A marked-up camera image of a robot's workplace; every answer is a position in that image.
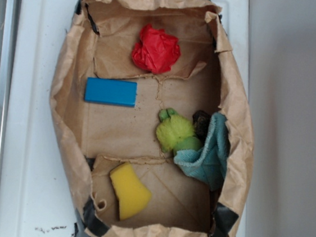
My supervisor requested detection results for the red paper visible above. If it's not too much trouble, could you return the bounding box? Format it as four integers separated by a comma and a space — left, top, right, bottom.
131, 24, 181, 74

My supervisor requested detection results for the green plush toy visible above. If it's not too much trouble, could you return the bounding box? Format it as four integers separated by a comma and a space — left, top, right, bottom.
155, 108, 203, 155

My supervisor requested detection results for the small dark brown object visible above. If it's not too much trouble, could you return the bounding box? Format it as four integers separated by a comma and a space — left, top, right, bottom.
192, 110, 211, 140

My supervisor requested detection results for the blue rectangular block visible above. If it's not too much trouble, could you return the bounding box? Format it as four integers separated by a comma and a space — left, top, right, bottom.
84, 77, 137, 107

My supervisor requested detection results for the teal cloth towel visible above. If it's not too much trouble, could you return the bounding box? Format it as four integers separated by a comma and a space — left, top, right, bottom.
173, 112, 230, 191

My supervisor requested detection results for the yellow sponge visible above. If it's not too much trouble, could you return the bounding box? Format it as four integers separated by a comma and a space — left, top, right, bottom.
110, 162, 152, 221

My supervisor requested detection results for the brown paper lined bin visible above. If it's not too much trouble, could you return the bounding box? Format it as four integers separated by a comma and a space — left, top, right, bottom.
50, 0, 254, 237

